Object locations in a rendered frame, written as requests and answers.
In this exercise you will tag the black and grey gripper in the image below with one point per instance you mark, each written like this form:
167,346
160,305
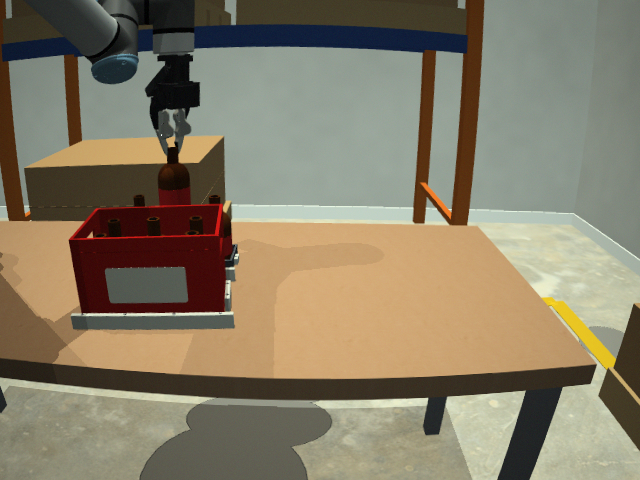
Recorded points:
183,98

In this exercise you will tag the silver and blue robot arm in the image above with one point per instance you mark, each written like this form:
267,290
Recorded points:
113,48

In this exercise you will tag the dark red crate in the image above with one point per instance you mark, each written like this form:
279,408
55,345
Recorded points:
152,274

